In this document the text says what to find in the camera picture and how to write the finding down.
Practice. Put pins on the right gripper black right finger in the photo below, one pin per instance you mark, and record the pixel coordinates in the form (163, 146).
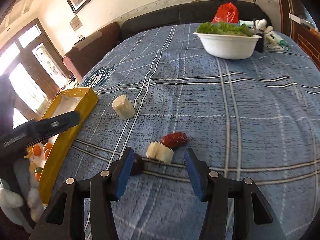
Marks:
(253, 215)

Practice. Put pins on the orange tangerine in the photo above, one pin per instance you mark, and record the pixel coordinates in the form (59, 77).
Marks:
(38, 172)
(36, 150)
(47, 146)

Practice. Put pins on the large banana chunk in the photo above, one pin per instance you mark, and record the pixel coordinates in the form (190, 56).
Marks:
(123, 107)

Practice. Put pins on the blue plaid tablecloth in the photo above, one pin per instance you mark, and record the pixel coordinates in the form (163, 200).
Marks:
(256, 118)

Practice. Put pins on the wooden glass door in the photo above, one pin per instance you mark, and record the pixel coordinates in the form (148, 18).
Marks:
(35, 70)

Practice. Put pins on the green lettuce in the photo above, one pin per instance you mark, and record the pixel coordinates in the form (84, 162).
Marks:
(223, 28)

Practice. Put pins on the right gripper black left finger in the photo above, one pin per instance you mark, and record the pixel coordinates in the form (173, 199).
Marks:
(63, 217)

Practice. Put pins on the red strawberry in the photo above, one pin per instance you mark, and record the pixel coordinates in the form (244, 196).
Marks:
(174, 139)

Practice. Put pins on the wall plaque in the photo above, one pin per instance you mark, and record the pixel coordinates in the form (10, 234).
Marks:
(75, 24)

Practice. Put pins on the red plastic bag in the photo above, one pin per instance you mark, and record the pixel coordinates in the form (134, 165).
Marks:
(227, 12)

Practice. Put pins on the white plush toy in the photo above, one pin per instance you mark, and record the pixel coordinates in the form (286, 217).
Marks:
(261, 29)

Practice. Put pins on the black leather sofa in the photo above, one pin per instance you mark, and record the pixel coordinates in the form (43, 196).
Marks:
(193, 12)

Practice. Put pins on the yellow edged white tray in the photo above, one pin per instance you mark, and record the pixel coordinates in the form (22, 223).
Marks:
(82, 100)

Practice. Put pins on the white bowl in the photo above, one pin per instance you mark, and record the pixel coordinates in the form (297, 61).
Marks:
(229, 47)

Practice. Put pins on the dark cherry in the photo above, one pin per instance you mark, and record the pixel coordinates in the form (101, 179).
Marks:
(138, 165)

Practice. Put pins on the small banana chunk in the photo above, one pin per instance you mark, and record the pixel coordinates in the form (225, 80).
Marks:
(158, 151)

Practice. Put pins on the maroon armchair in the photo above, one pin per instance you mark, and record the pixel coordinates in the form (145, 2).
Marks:
(87, 52)

